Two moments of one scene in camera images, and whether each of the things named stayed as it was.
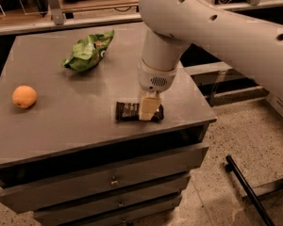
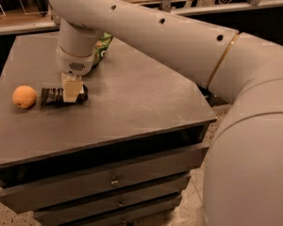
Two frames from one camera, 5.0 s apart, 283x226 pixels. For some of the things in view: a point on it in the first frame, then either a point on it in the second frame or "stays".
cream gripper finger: [150, 103] → [73, 87]
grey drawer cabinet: [58, 150] stays
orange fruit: [24, 96] stays
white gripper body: [154, 78] → [74, 65]
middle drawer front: [163, 189] stays
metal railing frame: [254, 2] stays
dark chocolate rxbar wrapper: [131, 111] → [55, 97]
